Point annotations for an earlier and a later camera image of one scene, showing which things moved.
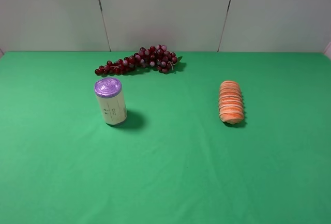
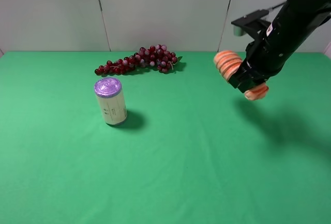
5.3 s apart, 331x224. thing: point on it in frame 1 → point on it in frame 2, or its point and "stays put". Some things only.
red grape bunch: (159, 58) stays put
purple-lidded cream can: (109, 92) stays put
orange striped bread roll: (230, 102) → (227, 62)
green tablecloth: (174, 161) stays put
